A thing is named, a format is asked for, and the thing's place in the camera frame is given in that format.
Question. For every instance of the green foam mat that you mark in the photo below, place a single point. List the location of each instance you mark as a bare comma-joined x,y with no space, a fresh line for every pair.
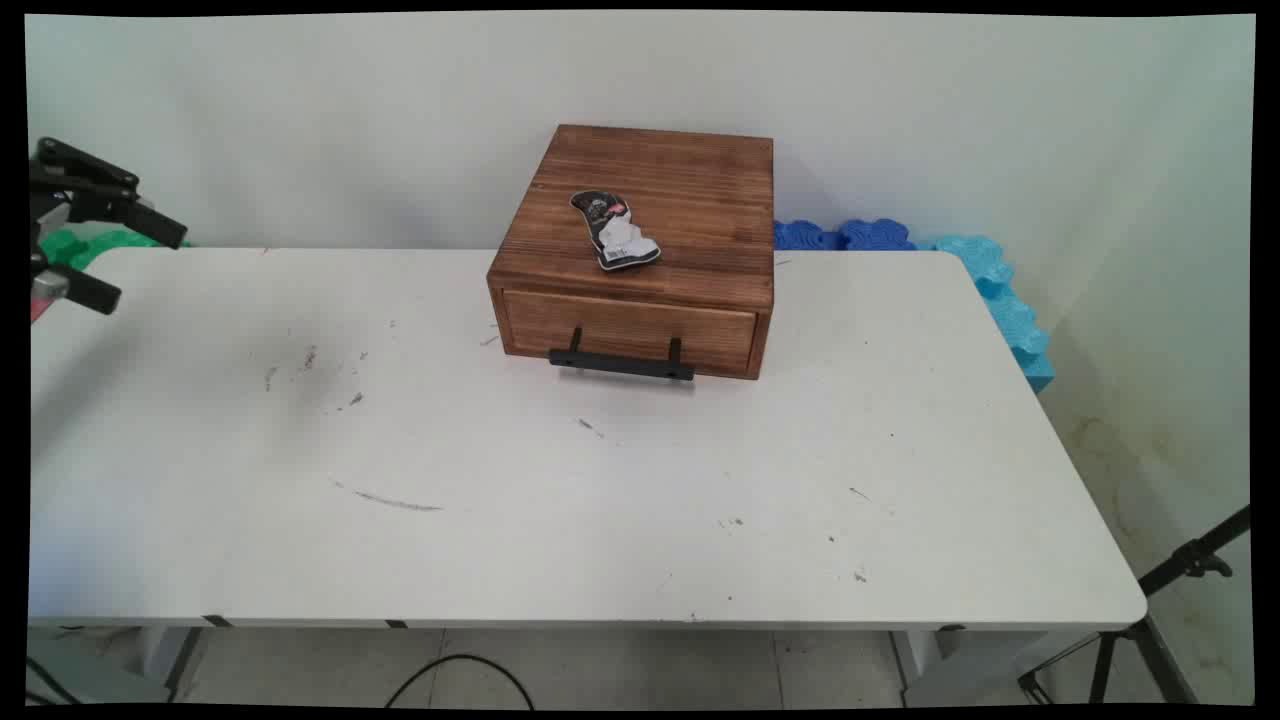
85,246

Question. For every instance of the wooden drawer front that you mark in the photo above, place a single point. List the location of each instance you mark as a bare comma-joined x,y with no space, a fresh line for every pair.
630,330

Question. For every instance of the dark blue foam mat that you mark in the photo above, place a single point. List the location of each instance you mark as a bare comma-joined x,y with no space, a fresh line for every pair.
840,236

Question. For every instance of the white table leg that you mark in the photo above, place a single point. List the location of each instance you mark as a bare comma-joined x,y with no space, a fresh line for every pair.
165,660
925,655

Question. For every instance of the brown wooden drawer box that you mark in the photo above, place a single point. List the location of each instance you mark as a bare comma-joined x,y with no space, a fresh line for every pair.
650,215

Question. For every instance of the black white snack packet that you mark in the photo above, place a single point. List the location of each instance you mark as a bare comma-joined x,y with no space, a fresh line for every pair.
615,232

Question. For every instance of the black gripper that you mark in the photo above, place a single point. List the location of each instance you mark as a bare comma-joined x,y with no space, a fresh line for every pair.
42,215

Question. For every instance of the black camera tripod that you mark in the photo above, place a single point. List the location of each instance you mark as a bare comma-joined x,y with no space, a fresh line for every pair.
1150,620

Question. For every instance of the light blue foam mat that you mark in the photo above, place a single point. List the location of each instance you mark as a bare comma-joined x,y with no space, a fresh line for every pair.
1005,300

